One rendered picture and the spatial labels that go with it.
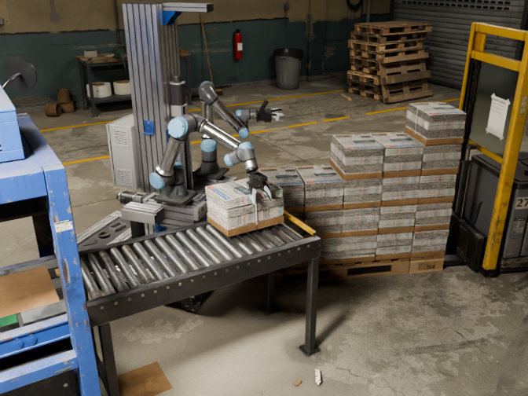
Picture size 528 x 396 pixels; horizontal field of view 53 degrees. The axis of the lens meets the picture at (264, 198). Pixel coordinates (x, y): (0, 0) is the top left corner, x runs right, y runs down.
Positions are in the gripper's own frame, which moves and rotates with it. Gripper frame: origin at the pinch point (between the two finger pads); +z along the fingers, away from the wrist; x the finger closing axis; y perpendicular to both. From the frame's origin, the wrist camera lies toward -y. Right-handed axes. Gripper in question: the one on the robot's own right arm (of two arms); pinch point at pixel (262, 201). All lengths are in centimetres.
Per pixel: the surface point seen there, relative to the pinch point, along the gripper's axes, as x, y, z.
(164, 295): 68, -1, 34
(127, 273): 80, 12, 19
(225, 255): 28.3, 5.1, 23.6
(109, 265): 86, 21, 12
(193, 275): 52, -4, 29
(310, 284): -22, 13, 53
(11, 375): 140, -15, 47
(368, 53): -522, 455, -263
